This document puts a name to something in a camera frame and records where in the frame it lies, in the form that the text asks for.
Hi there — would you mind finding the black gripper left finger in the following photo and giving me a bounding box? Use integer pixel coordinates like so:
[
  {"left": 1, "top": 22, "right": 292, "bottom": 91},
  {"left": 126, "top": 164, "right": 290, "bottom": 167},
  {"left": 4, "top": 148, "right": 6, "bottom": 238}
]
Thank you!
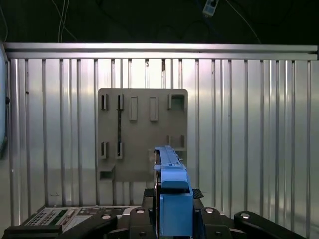
[{"left": 59, "top": 188, "right": 160, "bottom": 239}]

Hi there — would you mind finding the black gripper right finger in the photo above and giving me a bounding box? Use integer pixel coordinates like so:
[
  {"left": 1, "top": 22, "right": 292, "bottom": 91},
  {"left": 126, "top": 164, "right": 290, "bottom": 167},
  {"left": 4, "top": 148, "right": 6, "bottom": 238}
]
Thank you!
[{"left": 191, "top": 189, "right": 307, "bottom": 239}]

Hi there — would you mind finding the hard disk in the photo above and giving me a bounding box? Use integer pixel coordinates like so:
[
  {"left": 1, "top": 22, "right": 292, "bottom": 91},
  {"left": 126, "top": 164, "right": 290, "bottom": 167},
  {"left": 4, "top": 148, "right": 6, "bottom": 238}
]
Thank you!
[{"left": 152, "top": 146, "right": 194, "bottom": 237}]

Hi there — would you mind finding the grey parts rack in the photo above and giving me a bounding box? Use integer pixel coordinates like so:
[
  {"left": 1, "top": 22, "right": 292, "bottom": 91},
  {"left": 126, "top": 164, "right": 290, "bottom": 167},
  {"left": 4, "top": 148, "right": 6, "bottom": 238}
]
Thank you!
[{"left": 97, "top": 88, "right": 188, "bottom": 182}]

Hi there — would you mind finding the black PC case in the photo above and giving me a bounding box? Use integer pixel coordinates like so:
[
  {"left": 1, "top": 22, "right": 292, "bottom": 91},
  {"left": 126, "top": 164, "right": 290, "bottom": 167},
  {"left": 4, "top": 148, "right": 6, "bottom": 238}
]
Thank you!
[{"left": 3, "top": 205, "right": 145, "bottom": 239}]

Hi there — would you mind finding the dark RAM stick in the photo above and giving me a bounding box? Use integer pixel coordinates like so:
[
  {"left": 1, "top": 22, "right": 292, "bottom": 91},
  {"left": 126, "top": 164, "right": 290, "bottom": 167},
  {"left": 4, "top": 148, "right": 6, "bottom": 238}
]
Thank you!
[{"left": 117, "top": 108, "right": 124, "bottom": 158}]

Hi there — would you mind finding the white power strip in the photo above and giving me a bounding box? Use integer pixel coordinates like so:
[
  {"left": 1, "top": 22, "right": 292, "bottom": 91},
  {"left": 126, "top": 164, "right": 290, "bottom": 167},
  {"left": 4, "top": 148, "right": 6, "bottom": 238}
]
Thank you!
[{"left": 202, "top": 0, "right": 219, "bottom": 17}]

